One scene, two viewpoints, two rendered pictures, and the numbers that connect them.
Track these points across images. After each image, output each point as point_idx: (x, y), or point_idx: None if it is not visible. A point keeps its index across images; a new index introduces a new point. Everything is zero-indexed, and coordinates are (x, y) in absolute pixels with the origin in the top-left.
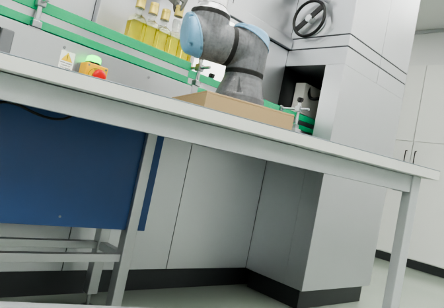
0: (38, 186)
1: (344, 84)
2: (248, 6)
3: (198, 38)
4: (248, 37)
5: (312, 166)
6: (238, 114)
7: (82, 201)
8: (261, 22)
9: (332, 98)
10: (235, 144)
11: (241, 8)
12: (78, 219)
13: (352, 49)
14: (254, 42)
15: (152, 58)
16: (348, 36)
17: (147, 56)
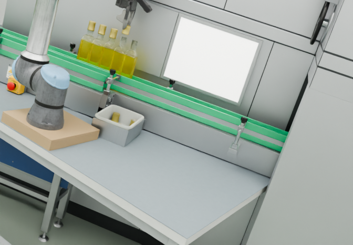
0: (1, 141)
1: (307, 112)
2: (247, 9)
3: (14, 75)
4: (39, 77)
5: (75, 183)
6: (18, 130)
7: (25, 156)
8: (261, 26)
9: (292, 124)
10: (27, 149)
11: (230, 13)
12: (23, 166)
13: (327, 71)
14: (40, 81)
15: (72, 71)
16: (321, 53)
17: (68, 70)
